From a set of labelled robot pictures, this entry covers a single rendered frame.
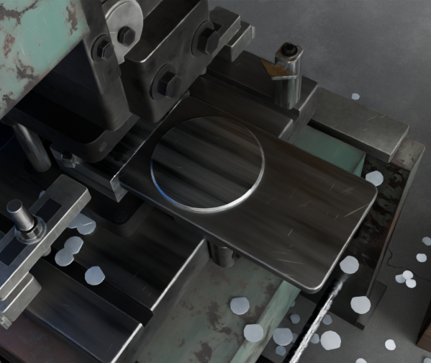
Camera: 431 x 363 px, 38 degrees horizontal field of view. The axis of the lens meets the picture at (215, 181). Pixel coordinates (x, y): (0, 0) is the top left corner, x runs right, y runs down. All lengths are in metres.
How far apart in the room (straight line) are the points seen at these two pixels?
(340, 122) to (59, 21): 0.56
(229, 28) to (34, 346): 0.47
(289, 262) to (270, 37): 1.34
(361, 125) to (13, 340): 0.53
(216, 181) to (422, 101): 1.19
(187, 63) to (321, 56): 1.30
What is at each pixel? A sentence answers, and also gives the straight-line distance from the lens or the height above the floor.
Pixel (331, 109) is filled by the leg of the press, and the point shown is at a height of 0.64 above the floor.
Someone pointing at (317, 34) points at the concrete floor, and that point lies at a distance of 1.92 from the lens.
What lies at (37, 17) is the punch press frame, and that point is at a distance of 0.38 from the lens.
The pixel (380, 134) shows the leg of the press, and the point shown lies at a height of 0.64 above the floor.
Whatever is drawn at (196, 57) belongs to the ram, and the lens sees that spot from 0.58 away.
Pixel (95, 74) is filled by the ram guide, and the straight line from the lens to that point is 0.46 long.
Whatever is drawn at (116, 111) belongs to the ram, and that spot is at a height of 0.91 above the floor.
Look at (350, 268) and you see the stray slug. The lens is 0.77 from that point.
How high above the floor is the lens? 1.34
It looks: 57 degrees down
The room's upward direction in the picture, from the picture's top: 7 degrees counter-clockwise
